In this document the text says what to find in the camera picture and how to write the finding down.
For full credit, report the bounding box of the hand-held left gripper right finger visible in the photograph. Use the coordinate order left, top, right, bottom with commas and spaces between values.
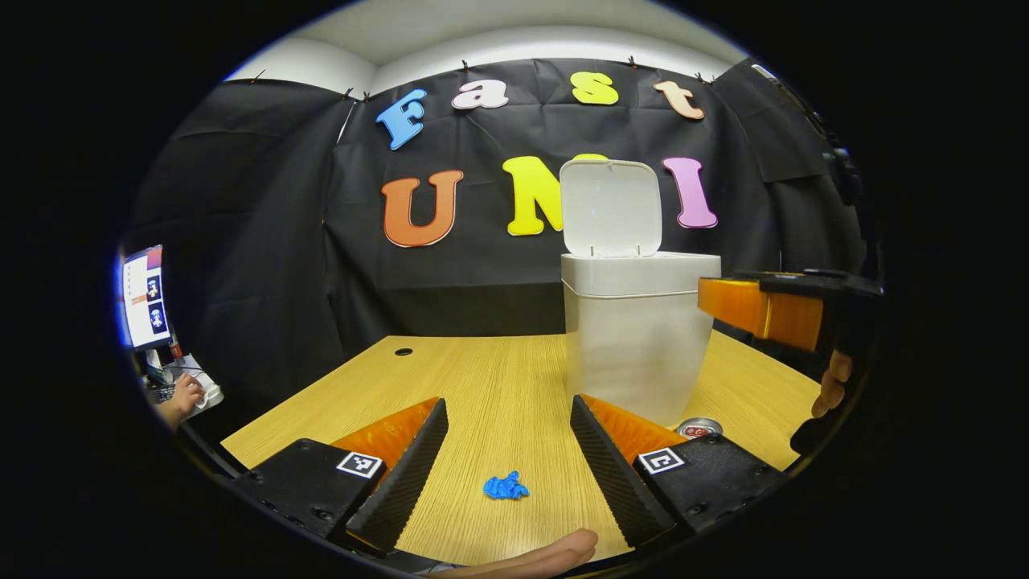
569, 394, 789, 550

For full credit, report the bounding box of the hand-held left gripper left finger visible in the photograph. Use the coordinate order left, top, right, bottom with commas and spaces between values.
232, 397, 449, 556

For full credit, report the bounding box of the blue paper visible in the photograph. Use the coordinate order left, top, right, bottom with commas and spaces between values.
483, 471, 531, 501

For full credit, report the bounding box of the white desktop garbage bin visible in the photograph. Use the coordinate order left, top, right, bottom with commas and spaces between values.
560, 158, 722, 428

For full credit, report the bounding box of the wooden desktop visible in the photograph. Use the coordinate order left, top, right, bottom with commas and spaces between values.
221, 331, 822, 565

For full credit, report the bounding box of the computer monitor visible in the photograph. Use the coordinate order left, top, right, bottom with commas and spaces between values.
121, 245, 172, 351

